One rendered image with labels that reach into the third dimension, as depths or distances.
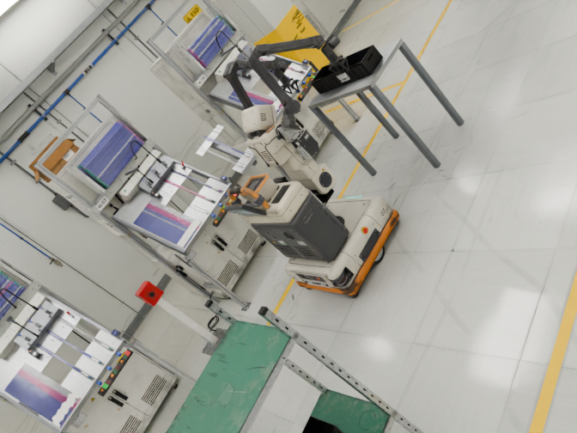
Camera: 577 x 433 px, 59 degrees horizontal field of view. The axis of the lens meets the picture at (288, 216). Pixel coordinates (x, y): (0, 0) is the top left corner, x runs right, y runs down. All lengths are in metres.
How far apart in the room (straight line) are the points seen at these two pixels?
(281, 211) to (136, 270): 3.21
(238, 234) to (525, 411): 2.93
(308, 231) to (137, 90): 3.65
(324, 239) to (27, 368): 2.25
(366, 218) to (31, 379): 2.51
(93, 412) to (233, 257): 1.62
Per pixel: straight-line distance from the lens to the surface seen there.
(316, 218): 3.11
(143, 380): 4.32
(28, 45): 6.10
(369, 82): 3.42
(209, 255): 4.44
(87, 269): 5.79
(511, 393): 2.45
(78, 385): 3.92
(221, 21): 5.16
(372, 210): 3.36
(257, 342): 2.00
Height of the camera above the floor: 1.96
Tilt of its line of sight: 24 degrees down
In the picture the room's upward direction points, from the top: 47 degrees counter-clockwise
